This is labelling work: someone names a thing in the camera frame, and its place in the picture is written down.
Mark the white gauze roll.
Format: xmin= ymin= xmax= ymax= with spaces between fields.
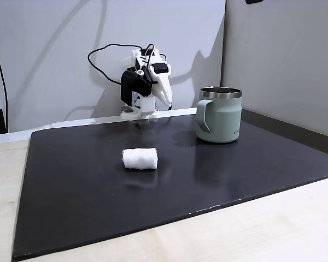
xmin=122 ymin=147 xmax=159 ymax=171

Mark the pale green steel-rim mug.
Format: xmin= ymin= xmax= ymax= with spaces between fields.
xmin=195 ymin=86 xmax=243 ymax=144

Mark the black table mat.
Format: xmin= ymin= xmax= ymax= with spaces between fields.
xmin=11 ymin=108 xmax=328 ymax=260

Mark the black camera box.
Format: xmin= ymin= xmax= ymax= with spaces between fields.
xmin=120 ymin=69 xmax=152 ymax=106

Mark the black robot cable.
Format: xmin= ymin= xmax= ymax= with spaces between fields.
xmin=87 ymin=43 xmax=156 ymax=86

